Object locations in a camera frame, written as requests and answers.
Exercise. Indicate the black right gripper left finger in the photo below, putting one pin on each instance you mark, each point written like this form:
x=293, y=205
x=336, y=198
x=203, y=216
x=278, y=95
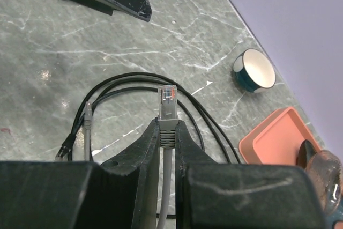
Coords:
x=120, y=193

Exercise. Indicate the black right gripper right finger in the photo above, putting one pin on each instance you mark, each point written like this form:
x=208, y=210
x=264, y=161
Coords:
x=214, y=195

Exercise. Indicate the salmon pink tray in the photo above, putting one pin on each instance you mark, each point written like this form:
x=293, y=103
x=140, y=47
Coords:
x=277, y=139

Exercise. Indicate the dark blue star dish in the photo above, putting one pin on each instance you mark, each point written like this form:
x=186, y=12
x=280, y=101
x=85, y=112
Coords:
x=308, y=154

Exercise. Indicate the clear glass bowl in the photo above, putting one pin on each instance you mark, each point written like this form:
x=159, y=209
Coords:
x=325, y=171

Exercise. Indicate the small white teal bowl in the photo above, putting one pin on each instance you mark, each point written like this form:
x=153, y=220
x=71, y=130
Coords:
x=254, y=71

